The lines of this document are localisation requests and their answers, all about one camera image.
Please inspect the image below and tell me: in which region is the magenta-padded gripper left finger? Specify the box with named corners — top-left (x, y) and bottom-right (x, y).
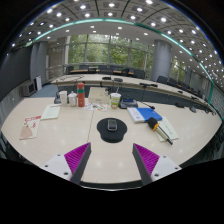
top-left (40, 141), bottom-right (93, 185)

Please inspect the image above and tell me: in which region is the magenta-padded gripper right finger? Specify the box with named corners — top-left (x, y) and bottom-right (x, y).
top-left (131, 142), bottom-right (183, 187)

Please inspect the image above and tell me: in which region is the black computer mouse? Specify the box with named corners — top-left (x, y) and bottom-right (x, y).
top-left (106, 118), bottom-right (119, 132)

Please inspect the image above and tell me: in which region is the black mouse pad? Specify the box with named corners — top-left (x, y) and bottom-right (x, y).
top-left (96, 117), bottom-right (128, 144)

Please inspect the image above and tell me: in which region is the black handheld microphone, yellow band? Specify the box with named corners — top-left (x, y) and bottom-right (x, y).
top-left (147, 116), bottom-right (174, 146)

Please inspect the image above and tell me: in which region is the white paper sheet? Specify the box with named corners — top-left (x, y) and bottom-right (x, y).
top-left (153, 115), bottom-right (180, 143)

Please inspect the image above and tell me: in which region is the blue and white book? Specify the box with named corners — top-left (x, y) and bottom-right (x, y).
top-left (126, 107), bottom-right (163, 124)

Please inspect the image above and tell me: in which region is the cream printed document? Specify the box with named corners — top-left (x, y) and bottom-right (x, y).
top-left (39, 103), bottom-right (62, 121)

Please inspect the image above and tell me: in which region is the colourful sticker sheet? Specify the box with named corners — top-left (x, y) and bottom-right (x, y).
top-left (83, 102), bottom-right (109, 112)

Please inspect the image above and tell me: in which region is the red and white magazine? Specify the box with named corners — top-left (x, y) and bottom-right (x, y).
top-left (18, 115), bottom-right (42, 141)

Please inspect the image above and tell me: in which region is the white lidded mug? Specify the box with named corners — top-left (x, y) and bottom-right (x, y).
top-left (67, 91), bottom-right (78, 108)

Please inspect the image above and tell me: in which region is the black desk microphone unit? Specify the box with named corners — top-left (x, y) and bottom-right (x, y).
top-left (118, 95), bottom-right (156, 110)

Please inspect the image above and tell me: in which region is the red bottle with green band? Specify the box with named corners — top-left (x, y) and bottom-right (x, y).
top-left (76, 81), bottom-right (86, 108)

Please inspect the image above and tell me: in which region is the beige cardboard box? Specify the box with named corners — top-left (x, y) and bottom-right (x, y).
top-left (87, 86), bottom-right (111, 105)

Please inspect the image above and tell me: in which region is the printed paper drink cup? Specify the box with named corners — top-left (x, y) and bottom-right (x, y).
top-left (109, 87), bottom-right (122, 110)

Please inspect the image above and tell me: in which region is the white floor appliance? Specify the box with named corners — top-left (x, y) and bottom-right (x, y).
top-left (34, 75), bottom-right (43, 92)

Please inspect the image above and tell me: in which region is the group of black chairs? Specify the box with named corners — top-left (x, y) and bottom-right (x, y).
top-left (64, 64), bottom-right (214, 111)

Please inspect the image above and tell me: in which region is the group of ceiling lights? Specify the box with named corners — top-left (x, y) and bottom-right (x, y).
top-left (9, 0), bottom-right (224, 78)

